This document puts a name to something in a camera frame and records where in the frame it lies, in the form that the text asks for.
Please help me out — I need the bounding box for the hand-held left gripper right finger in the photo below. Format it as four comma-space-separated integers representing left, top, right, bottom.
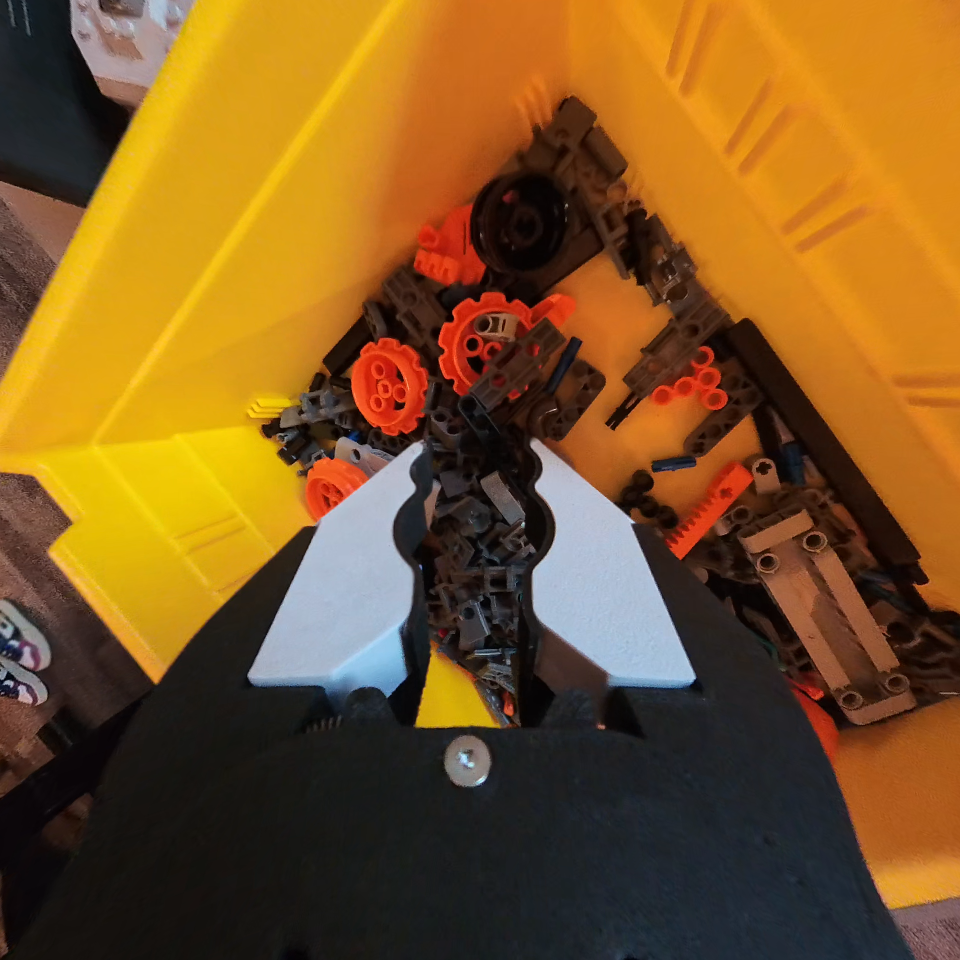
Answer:
525, 440, 699, 718

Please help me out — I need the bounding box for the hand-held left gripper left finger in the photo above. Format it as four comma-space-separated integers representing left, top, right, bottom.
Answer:
249, 443, 439, 718

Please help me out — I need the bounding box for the pile of building pieces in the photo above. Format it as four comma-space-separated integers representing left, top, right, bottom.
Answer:
249, 95, 960, 721

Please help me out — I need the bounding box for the light grey frame piece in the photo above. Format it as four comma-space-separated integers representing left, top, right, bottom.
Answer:
733, 502, 921, 729

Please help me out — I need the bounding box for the yellow plastic bin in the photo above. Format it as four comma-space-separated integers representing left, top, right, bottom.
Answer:
0, 0, 960, 911

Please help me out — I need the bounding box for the orange gear wheel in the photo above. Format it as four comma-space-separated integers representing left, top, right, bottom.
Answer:
352, 337, 432, 438
439, 291, 528, 397
793, 682, 844, 769
304, 456, 371, 522

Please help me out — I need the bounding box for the orange gear rack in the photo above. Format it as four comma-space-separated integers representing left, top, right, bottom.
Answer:
664, 461, 756, 561

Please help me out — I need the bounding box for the small orange beam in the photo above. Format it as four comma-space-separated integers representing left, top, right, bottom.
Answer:
648, 347, 735, 417

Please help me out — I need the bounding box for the long dark beam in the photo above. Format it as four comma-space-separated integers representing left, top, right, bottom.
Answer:
726, 319, 928, 566

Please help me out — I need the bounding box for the person's patterned sneaker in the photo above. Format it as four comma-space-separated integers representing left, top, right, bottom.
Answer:
0, 599, 53, 672
0, 661, 51, 708

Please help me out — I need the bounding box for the small black tyre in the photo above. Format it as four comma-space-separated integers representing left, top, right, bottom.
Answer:
468, 172, 573, 275

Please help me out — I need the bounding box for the pale plastic object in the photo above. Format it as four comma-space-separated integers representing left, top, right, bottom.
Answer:
69, 0, 196, 111

